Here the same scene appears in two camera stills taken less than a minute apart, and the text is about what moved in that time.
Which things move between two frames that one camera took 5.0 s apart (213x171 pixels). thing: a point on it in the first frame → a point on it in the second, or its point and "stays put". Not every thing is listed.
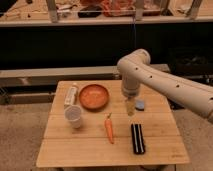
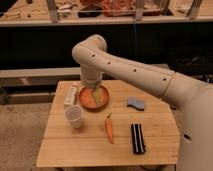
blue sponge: [140, 105] stays put
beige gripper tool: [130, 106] → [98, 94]
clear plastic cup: [73, 114] stays put
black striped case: [138, 138] stays put
